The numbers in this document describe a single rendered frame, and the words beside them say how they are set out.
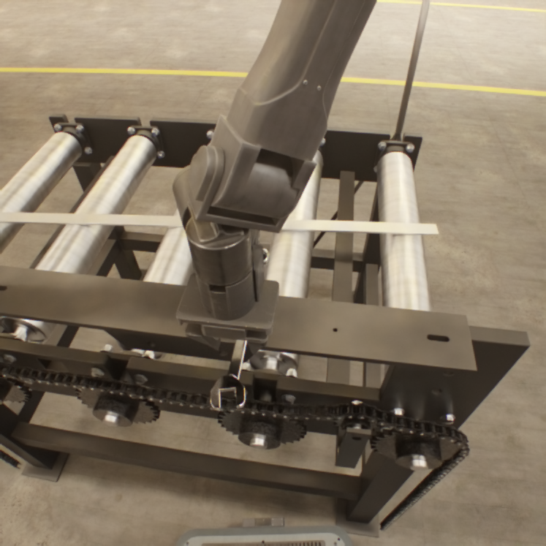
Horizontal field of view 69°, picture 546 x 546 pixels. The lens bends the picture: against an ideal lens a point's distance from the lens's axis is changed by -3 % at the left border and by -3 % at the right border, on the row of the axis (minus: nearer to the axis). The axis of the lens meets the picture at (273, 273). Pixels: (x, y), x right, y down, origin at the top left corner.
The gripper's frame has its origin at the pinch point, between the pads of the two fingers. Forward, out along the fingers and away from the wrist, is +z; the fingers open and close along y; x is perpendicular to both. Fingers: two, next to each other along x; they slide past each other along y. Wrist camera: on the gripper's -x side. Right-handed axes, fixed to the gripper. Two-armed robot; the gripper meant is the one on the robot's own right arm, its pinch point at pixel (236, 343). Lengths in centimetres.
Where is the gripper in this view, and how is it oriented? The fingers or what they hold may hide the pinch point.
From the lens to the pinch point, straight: 51.7
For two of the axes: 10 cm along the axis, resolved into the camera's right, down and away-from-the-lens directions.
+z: 0.2, 6.7, 7.5
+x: -1.5, 7.4, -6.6
